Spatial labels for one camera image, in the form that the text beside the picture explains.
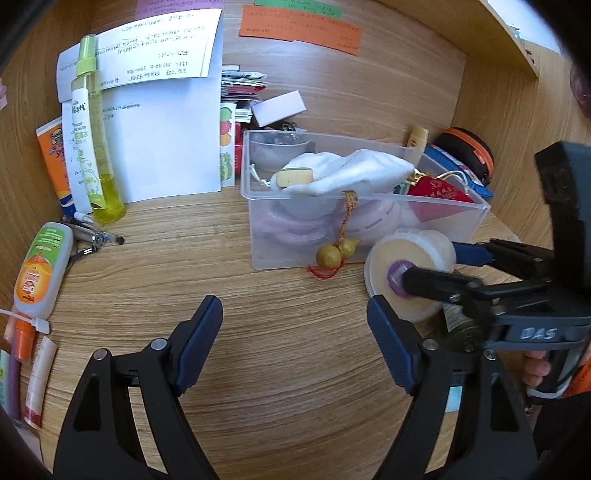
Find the yellow-green spray bottle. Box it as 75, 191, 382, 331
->
70, 34, 127, 225

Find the white round case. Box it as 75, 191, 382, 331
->
342, 198, 402, 241

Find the wooden desktop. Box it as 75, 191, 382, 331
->
0, 180, 541, 480

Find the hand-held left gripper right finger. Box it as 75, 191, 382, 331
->
366, 294, 539, 480

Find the fruit print box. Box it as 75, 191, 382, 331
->
217, 102, 238, 188

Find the clear plastic storage box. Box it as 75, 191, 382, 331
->
241, 129, 491, 271

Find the white bowl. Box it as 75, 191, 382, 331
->
248, 131, 315, 172

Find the white paper sheet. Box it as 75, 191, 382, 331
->
56, 44, 222, 210

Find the white red tube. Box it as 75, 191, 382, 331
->
24, 336, 58, 428

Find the white cloth pouch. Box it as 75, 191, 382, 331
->
277, 148, 416, 199

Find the black orange round case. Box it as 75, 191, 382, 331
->
434, 127, 495, 185

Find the small glass jar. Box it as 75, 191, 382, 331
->
441, 302, 485, 354

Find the pink knit item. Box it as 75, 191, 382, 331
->
252, 203, 333, 247

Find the purple tube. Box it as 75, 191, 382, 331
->
7, 357, 24, 418

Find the green paper note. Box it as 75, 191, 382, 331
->
254, 0, 345, 20

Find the small white box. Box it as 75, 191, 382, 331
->
249, 90, 306, 127

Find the printed paper slip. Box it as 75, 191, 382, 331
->
95, 8, 223, 88

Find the stack of booklets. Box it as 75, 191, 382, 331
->
221, 67, 269, 123

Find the cream round jar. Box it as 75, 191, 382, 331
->
364, 228, 458, 324

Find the person's right hand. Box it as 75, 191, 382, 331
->
523, 351, 550, 388

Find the orange paper note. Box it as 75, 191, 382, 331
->
239, 6, 362, 57

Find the clear ballpoint pen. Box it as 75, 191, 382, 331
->
62, 212, 126, 246

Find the red velvet pouch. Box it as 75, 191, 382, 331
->
406, 172, 478, 222

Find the pale yellow block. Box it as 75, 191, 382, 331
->
276, 168, 315, 189

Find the green orange plastic bottle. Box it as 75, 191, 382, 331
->
13, 222, 75, 320

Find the blue zip pouch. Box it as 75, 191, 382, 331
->
422, 144, 495, 199

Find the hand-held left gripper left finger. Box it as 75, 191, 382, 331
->
53, 294, 225, 480

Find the gold gourd pendant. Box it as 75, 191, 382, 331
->
308, 190, 362, 280

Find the orange sunscreen tube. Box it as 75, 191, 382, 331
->
36, 116, 75, 210

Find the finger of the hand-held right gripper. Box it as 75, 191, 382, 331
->
454, 239, 558, 279
402, 266, 552, 317

